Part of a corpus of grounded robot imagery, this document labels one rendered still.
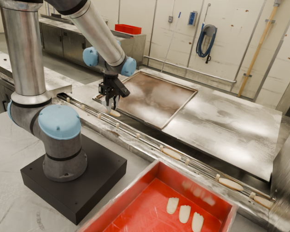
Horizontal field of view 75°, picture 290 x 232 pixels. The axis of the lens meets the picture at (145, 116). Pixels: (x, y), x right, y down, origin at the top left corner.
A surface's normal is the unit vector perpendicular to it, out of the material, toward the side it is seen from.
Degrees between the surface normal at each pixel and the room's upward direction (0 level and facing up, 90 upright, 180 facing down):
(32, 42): 93
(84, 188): 4
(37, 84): 93
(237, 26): 90
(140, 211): 0
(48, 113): 11
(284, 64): 90
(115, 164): 4
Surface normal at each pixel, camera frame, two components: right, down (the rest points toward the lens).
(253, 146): 0.04, -0.78
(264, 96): -0.55, 0.36
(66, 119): 0.25, -0.76
